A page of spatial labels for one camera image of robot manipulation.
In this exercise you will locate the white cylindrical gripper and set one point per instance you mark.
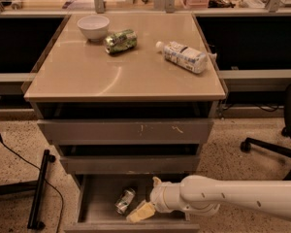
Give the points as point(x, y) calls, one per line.
point(159, 194)

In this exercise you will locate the green 7up can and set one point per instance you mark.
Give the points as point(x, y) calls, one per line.
point(124, 201)

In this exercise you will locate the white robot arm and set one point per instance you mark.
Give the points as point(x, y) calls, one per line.
point(202, 196)

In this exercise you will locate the bottom grey drawer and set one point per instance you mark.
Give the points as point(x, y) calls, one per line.
point(96, 211)

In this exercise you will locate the grey drawer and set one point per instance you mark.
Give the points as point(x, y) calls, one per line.
point(131, 159)
point(145, 123)
point(96, 211)

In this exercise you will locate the grey drawer cabinet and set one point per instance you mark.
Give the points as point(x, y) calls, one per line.
point(77, 71)

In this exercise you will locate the middle grey drawer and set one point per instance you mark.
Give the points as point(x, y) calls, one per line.
point(131, 159)

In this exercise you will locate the top grey drawer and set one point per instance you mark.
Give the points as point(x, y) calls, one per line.
point(145, 123)

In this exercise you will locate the crushed green soda can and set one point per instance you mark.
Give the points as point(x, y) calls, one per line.
point(120, 41)

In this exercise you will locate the black floor stand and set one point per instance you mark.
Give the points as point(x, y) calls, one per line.
point(37, 186)

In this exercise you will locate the clear plastic water bottle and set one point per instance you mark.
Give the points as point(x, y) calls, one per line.
point(183, 56)

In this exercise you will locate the white ceramic bowl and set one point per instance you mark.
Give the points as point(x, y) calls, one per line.
point(94, 28)

